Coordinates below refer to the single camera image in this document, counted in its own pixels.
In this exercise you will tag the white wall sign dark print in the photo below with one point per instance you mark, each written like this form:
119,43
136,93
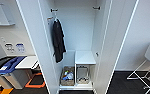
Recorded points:
9,48

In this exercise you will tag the white wall sign blue print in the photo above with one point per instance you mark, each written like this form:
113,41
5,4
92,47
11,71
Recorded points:
20,47

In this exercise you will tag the white wall cabinet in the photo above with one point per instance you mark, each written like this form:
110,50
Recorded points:
1,13

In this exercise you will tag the black hanging garment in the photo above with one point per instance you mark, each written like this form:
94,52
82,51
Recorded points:
58,41

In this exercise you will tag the black wardrobe hook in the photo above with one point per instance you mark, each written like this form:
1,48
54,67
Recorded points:
53,10
96,8

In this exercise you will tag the mesh storage basket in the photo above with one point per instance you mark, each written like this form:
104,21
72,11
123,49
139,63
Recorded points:
66,81

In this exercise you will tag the white inner shelf box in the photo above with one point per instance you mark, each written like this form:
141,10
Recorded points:
85,57

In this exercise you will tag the blue plastic tray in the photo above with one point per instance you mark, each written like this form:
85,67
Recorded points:
9,65

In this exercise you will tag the white flat board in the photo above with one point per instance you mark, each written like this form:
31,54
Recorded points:
29,62

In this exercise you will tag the white clothes hanger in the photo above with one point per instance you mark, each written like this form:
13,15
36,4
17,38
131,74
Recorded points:
56,17

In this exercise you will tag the white wall switch plate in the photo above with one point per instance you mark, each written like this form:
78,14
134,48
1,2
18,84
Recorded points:
3,38

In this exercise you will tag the white wardrobe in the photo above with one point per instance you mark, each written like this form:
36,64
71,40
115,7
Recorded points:
77,30

